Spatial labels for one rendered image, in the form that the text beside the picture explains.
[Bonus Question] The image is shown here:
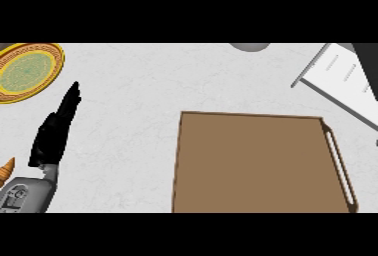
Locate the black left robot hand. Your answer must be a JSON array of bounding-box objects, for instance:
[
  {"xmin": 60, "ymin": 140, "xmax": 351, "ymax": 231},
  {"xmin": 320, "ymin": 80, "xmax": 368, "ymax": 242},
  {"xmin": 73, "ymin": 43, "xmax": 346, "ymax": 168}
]
[{"xmin": 27, "ymin": 80, "xmax": 83, "ymax": 168}]

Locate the brown wooden tray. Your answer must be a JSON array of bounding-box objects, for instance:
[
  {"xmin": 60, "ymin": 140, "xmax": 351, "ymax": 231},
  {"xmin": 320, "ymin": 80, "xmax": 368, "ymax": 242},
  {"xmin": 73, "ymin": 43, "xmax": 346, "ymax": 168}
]
[{"xmin": 172, "ymin": 110, "xmax": 361, "ymax": 214}]

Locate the yellow green patterned plate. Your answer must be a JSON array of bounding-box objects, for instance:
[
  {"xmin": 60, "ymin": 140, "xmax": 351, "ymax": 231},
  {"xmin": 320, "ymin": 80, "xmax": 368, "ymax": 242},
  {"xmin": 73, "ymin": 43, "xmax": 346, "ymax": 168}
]
[{"xmin": 0, "ymin": 43, "xmax": 67, "ymax": 105}]

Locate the grey round object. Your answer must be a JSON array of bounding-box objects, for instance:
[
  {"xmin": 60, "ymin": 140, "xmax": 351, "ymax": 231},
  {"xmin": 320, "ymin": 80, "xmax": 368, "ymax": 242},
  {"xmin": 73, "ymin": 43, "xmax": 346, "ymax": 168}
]
[{"xmin": 228, "ymin": 43, "xmax": 272, "ymax": 53}]

